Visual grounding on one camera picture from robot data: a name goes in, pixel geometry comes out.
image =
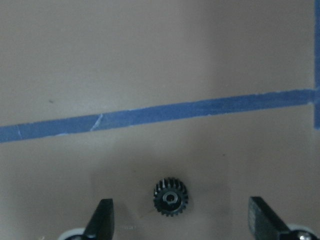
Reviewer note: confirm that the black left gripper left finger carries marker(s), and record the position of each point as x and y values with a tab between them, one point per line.
102	223

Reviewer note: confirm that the small black bearing gear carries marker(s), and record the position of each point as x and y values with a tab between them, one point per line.
170	197

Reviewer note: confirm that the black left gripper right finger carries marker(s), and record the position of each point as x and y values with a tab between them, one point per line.
264	223

